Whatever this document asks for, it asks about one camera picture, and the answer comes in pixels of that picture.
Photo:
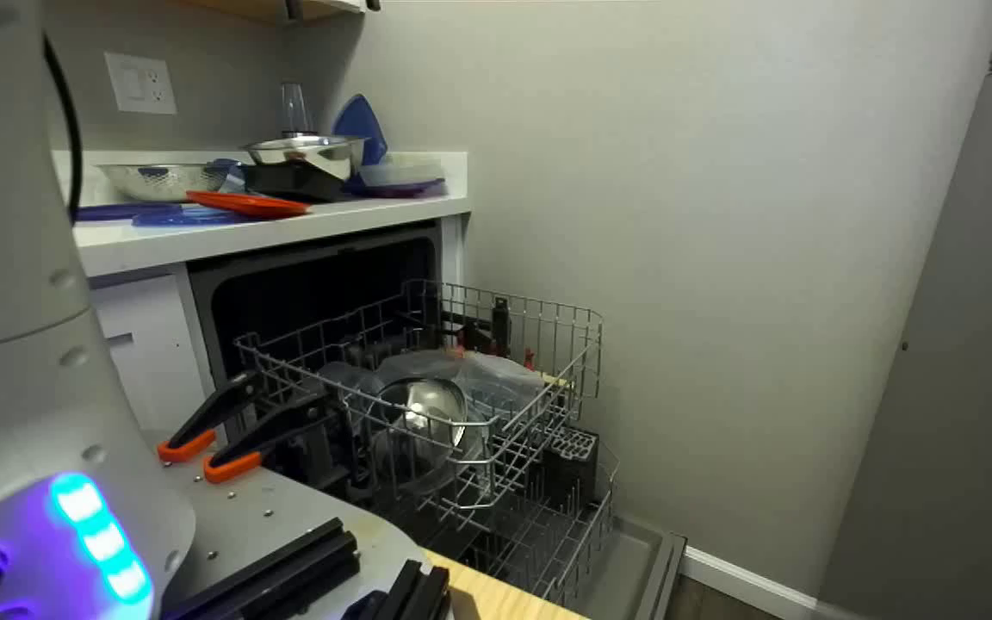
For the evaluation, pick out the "black aluminium rail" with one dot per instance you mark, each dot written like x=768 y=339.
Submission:
x=275 y=570
x=411 y=592

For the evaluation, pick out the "black container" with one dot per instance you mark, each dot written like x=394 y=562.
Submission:
x=293 y=185

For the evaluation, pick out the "small silver bowl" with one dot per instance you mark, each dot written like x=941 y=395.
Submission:
x=432 y=401

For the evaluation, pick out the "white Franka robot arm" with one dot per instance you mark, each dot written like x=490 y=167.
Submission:
x=16 y=229

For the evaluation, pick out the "black bottle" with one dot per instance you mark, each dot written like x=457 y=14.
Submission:
x=500 y=330

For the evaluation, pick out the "large blue lid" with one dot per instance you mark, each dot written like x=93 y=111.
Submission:
x=358 y=127

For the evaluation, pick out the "clear glass cup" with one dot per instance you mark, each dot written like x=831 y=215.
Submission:
x=293 y=109

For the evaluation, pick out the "grey refrigerator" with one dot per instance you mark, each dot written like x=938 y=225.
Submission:
x=954 y=401

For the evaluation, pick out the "light blue square lid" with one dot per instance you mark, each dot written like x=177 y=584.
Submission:
x=174 y=215

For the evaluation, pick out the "wall cabinet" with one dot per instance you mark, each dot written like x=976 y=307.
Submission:
x=275 y=8

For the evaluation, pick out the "clear round plastic container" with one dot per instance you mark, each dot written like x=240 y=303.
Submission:
x=411 y=362

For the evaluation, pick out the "red plastic lid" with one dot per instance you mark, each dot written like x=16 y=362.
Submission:
x=248 y=205

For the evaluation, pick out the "grey metal base plate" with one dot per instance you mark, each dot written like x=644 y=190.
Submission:
x=255 y=510

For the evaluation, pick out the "white base cabinet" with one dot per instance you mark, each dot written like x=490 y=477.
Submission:
x=151 y=346

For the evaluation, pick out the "dark blue round lid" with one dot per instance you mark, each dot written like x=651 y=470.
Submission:
x=105 y=213

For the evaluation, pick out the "black cutlery basket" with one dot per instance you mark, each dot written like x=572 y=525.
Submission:
x=569 y=468

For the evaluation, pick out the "dishwasher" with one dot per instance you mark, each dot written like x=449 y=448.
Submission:
x=289 y=289

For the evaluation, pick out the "large silver bowl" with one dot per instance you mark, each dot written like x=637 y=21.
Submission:
x=309 y=148

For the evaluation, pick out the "clear container purple lid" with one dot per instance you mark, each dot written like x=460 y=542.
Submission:
x=397 y=174

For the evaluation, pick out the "black clamp orange tip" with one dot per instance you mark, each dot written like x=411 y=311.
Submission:
x=275 y=432
x=216 y=419

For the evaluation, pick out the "white wall outlet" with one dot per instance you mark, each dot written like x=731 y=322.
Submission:
x=140 y=83

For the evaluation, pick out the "wooden board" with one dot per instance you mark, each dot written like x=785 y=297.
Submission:
x=506 y=603

